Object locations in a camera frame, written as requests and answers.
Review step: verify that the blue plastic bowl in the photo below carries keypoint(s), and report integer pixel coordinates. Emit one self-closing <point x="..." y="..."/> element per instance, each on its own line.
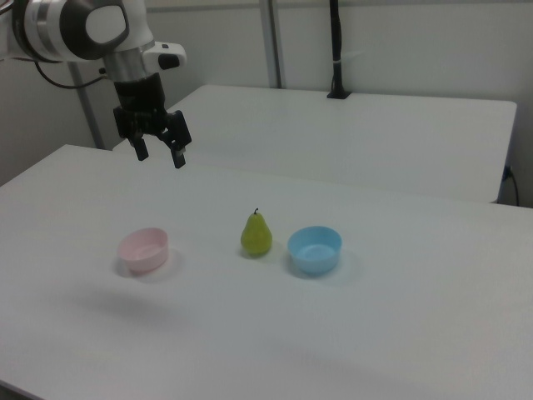
<point x="312" y="262"/>

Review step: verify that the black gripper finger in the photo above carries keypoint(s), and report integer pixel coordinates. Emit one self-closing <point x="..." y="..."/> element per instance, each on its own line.
<point x="180" y="133"/>
<point x="141" y="149"/>

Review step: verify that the grey metal frame post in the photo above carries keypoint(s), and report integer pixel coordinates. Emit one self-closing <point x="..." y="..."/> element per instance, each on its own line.
<point x="274" y="41"/>
<point x="85" y="108"/>

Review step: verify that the pink plastic bowl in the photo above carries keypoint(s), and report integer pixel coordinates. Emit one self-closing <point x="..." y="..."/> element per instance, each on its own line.
<point x="143" y="262"/>

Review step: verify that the green pear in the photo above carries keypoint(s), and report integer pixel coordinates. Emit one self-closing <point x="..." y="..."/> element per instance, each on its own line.
<point x="256" y="239"/>

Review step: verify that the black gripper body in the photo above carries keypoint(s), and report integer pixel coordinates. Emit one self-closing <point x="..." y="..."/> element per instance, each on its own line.
<point x="139" y="104"/>

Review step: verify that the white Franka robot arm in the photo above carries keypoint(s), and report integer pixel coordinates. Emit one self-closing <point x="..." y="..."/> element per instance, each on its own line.
<point x="104" y="21"/>

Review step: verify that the black pole with clamp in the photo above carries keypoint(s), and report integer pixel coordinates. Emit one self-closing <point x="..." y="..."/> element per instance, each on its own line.
<point x="336" y="41"/>

